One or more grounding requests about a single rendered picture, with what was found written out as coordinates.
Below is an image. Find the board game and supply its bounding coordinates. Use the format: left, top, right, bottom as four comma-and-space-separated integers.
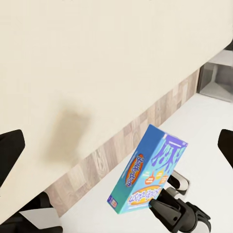
107, 124, 188, 215

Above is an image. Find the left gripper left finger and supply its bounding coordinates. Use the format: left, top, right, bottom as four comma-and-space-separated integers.
0, 129, 25, 187

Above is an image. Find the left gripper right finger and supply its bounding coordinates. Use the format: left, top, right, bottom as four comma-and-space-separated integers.
217, 129, 233, 168

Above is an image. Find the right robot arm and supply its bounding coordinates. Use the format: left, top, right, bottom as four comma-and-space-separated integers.
149, 170, 211, 233

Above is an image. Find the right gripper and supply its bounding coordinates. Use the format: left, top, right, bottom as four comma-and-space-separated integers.
149, 188, 190, 233

